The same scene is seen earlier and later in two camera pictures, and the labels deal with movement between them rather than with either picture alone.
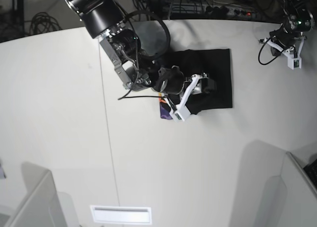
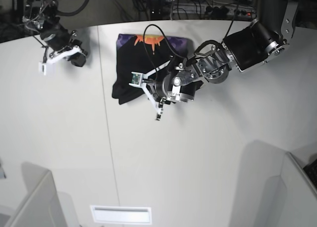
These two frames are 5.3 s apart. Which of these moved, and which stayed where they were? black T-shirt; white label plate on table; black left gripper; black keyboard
Moved: black left gripper; black T-shirt
Stayed: black keyboard; white label plate on table
